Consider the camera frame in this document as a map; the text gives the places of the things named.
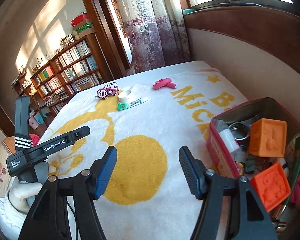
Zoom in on pink knotted foam curler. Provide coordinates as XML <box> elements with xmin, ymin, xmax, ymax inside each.
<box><xmin>290</xmin><ymin>175</ymin><xmax>300</xmax><ymax>206</ymax></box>

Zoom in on green cosmetic tube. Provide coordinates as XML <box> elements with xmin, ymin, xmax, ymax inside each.
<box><xmin>273</xmin><ymin>136</ymin><xmax>300</xmax><ymax>220</ymax></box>

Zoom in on white gloved left hand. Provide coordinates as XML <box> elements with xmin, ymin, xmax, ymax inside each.
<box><xmin>7</xmin><ymin>166</ymin><xmax>57</xmax><ymax>214</ymax></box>

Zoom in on white yellow towel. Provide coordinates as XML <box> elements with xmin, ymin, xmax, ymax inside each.
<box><xmin>41</xmin><ymin>61</ymin><xmax>246</xmax><ymax>239</ymax></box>

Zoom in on orange embossed block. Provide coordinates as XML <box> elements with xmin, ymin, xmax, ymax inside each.
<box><xmin>250</xmin><ymin>162</ymin><xmax>291</xmax><ymax>212</ymax></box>
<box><xmin>248</xmin><ymin>118</ymin><xmax>287</xmax><ymax>158</ymax></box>

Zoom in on white small bottle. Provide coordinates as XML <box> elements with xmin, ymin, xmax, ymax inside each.
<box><xmin>215</xmin><ymin>120</ymin><xmax>242</xmax><ymax>161</ymax></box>

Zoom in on red storage box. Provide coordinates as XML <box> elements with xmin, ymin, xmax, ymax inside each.
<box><xmin>206</xmin><ymin>98</ymin><xmax>300</xmax><ymax>239</ymax></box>

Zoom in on green white small tube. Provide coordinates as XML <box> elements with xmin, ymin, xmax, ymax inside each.
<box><xmin>117</xmin><ymin>98</ymin><xmax>148</xmax><ymax>111</ymax></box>

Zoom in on wooden bookshelf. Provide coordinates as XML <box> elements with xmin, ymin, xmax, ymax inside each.
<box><xmin>11</xmin><ymin>34</ymin><xmax>113</xmax><ymax>116</ymax></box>

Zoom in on stacked boxes on shelf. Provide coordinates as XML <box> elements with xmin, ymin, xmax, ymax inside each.
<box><xmin>70</xmin><ymin>12</ymin><xmax>95</xmax><ymax>40</ymax></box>

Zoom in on wooden headboard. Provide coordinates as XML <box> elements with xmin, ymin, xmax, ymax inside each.
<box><xmin>184</xmin><ymin>6</ymin><xmax>300</xmax><ymax>86</ymax></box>

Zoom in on purple patterned curtain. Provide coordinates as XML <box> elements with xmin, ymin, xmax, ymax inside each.
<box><xmin>117</xmin><ymin>0</ymin><xmax>190</xmax><ymax>73</ymax></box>

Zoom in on pink leopard plush hair tie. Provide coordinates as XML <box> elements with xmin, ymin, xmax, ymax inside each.
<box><xmin>95</xmin><ymin>81</ymin><xmax>120</xmax><ymax>100</ymax></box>

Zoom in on wooden door frame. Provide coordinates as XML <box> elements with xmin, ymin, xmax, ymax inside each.
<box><xmin>82</xmin><ymin>0</ymin><xmax>134</xmax><ymax>81</ymax></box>

